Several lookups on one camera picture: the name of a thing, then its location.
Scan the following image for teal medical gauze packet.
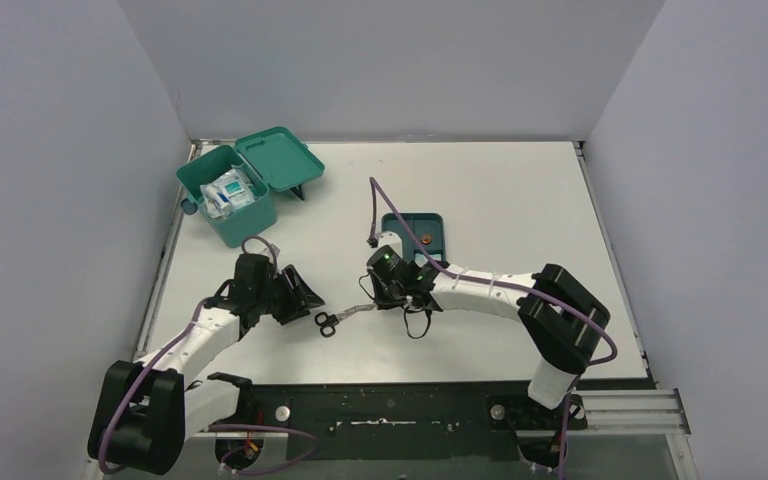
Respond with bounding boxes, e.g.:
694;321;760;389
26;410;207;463
216;169;256;210

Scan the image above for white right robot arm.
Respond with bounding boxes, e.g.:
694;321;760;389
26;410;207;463
366;246;618;429

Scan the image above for teal medicine kit box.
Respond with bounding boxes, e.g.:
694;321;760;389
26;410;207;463
176;126;325;248

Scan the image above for dark teal divided tray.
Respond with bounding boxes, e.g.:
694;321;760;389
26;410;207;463
381;212;447;266

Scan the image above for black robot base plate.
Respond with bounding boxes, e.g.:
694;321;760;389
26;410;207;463
223;381;587;468

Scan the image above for black handled bandage scissors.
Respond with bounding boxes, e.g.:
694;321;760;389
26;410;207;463
314;303;377;338

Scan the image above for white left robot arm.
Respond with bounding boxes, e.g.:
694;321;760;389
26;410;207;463
87;253;325;475

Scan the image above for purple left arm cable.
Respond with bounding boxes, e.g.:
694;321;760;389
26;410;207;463
97;235;322;477

